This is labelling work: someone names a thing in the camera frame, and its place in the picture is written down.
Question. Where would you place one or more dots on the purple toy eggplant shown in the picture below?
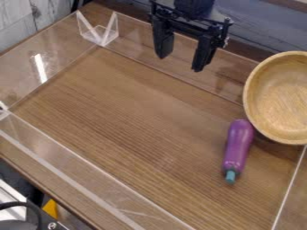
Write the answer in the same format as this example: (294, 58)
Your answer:
(241, 137)

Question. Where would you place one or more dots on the yellow and black device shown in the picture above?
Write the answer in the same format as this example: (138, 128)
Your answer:
(60, 213)

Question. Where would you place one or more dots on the clear acrylic corner bracket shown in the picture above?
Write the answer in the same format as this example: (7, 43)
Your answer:
(101, 35)

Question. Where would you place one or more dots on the clear acrylic tray walls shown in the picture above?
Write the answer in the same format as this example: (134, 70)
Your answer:
(118, 132)

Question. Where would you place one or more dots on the brown wooden bowl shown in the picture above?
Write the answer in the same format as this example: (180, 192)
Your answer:
(276, 97)

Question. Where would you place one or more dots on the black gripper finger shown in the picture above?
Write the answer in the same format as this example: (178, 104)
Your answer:
(205, 52)
(164, 37)

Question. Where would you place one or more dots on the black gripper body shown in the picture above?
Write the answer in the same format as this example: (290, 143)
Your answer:
(194, 18)

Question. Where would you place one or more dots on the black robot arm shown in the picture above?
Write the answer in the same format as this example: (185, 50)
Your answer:
(196, 19)

